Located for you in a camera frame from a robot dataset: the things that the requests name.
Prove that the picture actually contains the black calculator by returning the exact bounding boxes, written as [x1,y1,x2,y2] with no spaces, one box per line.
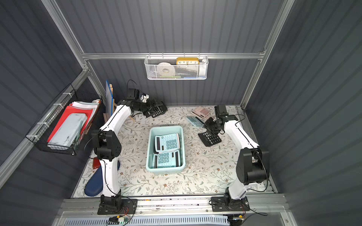
[152,102,167,118]
[198,131,222,147]

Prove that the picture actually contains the blue calculator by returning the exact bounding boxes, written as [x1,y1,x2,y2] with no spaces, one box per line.
[155,133,180,153]
[153,150,181,168]
[186,116,204,128]

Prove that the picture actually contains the mint green storage box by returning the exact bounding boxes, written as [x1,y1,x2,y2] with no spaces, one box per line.
[146,126,186,175]

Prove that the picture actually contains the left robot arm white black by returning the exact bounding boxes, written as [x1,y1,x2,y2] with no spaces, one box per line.
[90,99,164,197]

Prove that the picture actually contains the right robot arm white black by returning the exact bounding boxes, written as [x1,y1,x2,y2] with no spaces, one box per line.
[200,115,270,200]

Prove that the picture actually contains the pink calculator back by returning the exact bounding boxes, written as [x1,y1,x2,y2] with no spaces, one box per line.
[191,106,210,119]

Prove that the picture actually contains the blue framed whiteboard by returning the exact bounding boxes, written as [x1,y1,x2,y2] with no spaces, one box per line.
[105,80,114,118]

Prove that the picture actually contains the wooden easel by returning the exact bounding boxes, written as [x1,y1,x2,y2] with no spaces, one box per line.
[103,85,135,122]

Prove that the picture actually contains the white tape roll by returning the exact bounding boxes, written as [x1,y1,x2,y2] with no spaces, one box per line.
[156,62,175,76]

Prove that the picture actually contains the floral table mat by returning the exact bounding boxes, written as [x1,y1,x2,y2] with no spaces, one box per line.
[73,106,239,198]

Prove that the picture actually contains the white papers in basket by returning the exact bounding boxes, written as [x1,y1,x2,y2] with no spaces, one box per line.
[70,99,101,132]

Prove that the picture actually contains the yellow clock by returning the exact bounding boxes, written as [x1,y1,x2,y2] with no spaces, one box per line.
[176,57,199,66]

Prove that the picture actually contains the red folder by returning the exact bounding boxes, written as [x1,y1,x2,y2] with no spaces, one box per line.
[47,105,94,147]

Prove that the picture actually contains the red stapler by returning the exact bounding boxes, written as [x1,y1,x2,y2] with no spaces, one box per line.
[92,157,100,170]

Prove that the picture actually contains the navy blue case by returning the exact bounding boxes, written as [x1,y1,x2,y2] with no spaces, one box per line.
[84,158,120,197]

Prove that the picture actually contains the small circuit board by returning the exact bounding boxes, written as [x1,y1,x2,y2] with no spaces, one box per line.
[106,216,129,225]

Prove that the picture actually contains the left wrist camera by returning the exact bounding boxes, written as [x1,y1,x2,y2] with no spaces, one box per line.
[126,89,149,103]

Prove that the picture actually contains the white wire wall basket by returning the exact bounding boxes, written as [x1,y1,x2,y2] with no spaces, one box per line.
[144,55,209,80]

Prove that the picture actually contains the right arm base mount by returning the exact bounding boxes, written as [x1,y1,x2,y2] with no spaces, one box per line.
[208,196,250,212]

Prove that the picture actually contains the black wire side basket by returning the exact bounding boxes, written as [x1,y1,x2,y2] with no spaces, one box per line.
[26,86,103,155]

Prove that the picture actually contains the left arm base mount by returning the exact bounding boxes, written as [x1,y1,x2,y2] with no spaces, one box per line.
[97,195,138,215]

